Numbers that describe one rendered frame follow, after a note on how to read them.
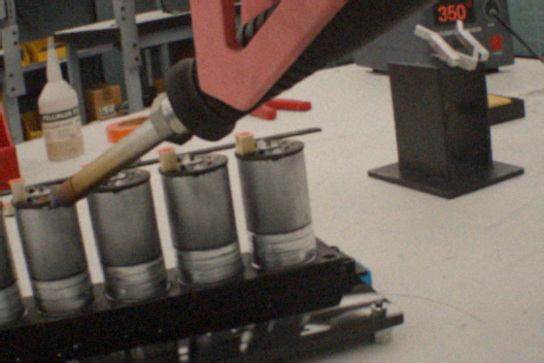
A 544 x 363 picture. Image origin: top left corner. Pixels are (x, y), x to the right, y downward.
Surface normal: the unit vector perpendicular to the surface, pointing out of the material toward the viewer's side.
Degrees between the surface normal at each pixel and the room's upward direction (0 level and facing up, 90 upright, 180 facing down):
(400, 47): 90
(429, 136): 90
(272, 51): 99
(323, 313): 0
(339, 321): 0
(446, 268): 0
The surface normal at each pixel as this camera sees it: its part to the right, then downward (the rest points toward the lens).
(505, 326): -0.13, -0.96
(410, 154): -0.87, 0.23
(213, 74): -0.49, 0.43
